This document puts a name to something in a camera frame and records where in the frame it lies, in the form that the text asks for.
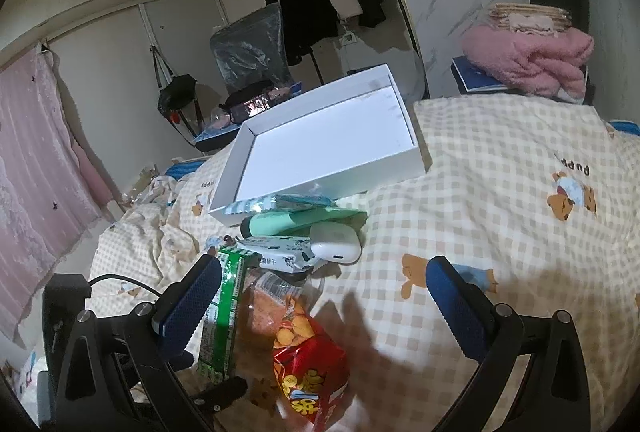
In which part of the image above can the white cow-print biscuit pack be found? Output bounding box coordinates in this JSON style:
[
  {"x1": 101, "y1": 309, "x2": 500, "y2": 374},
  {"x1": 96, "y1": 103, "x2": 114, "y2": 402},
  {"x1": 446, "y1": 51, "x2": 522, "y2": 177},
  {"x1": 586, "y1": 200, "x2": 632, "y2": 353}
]
[{"x1": 236, "y1": 236, "x2": 326, "y2": 274}]

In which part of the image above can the black hanging coat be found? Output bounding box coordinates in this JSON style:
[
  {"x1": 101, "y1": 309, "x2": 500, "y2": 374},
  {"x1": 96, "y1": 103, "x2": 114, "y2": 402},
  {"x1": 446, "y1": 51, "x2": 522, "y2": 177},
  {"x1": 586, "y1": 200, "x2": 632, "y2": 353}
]
[{"x1": 265, "y1": 0, "x2": 338, "y2": 66}]

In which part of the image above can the black bag on tripod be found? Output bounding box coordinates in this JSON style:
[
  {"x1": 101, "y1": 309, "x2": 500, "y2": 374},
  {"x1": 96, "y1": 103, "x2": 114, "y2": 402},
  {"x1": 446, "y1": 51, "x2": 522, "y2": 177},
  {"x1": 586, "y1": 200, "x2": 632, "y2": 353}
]
[{"x1": 150, "y1": 45, "x2": 204, "y2": 138}]

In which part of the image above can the stack of woven mats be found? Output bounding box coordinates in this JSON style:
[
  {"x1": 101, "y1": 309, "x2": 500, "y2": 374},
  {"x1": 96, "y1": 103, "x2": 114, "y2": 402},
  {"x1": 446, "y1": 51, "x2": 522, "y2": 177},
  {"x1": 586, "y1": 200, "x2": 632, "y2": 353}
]
[{"x1": 488, "y1": 3, "x2": 573, "y2": 36}]

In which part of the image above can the blue cartoon lollipop pack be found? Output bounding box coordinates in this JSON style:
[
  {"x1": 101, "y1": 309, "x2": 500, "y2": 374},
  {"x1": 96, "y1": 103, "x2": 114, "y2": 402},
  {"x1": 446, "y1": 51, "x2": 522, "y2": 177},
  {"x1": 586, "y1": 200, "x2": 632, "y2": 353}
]
[{"x1": 224, "y1": 194, "x2": 334, "y2": 215}]

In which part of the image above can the dark plastic wrapped panel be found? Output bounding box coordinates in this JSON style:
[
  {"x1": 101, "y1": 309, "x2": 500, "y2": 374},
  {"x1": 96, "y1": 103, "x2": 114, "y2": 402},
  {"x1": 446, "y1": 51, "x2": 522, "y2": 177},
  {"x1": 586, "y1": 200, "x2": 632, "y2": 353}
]
[{"x1": 209, "y1": 2, "x2": 293, "y2": 93}]

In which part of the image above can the blue book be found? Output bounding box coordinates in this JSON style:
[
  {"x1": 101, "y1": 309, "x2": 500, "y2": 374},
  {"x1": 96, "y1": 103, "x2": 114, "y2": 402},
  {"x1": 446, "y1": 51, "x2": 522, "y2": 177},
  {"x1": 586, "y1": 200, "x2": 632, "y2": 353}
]
[{"x1": 450, "y1": 56, "x2": 510, "y2": 95}]

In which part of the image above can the smartphone with lit screen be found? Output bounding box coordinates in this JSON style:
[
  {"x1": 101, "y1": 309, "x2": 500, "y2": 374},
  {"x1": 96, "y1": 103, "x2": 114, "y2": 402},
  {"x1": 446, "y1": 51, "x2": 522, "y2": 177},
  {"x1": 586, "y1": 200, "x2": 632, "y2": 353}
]
[{"x1": 229, "y1": 95, "x2": 271, "y2": 124}]

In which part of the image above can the mint green cream tube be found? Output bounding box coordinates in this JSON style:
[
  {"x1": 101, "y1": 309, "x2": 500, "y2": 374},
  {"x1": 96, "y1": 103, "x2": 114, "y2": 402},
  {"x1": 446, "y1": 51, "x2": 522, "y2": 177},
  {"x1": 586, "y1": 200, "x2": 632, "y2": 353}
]
[{"x1": 240, "y1": 207, "x2": 368, "y2": 238}]

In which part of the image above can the white shallow cardboard box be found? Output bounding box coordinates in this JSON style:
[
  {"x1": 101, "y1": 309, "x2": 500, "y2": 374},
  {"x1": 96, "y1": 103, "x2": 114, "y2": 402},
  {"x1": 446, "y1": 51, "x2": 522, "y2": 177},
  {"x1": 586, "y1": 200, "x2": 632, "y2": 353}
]
[{"x1": 207, "y1": 65, "x2": 425, "y2": 226}]

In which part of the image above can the pink curtain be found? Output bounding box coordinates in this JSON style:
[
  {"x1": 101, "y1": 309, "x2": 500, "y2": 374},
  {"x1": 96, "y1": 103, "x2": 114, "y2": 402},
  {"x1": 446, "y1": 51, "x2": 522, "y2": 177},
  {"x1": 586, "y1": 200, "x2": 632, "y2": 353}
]
[{"x1": 1, "y1": 48, "x2": 102, "y2": 339}]

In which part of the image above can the white earbuds case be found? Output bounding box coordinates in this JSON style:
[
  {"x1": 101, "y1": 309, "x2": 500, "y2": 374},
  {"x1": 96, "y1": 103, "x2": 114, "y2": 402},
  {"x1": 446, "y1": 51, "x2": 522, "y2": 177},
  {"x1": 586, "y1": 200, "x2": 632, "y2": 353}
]
[{"x1": 309, "y1": 222, "x2": 361, "y2": 264}]

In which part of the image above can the pink fleece blanket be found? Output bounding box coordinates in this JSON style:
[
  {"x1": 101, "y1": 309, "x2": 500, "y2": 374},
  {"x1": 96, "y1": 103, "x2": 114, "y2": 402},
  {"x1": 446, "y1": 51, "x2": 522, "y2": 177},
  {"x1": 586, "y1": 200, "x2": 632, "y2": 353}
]
[{"x1": 461, "y1": 25, "x2": 594, "y2": 100}]

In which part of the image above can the black cable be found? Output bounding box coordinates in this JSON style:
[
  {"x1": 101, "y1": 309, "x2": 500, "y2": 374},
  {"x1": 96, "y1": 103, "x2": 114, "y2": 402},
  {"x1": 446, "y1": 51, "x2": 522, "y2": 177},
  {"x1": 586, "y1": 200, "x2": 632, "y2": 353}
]
[{"x1": 86, "y1": 272, "x2": 164, "y2": 299}]

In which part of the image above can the green wafer snack pack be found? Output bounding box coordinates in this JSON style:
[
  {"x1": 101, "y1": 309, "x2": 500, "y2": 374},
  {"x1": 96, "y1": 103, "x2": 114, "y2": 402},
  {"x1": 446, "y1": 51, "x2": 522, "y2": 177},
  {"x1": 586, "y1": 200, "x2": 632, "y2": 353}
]
[{"x1": 198, "y1": 247, "x2": 259, "y2": 384}]

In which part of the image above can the red yellow snack bag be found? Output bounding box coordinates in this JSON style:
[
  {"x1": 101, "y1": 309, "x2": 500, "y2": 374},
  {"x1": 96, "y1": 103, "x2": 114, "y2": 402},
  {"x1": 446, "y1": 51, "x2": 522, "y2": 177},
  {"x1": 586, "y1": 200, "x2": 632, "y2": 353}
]
[{"x1": 239, "y1": 285, "x2": 350, "y2": 431}]

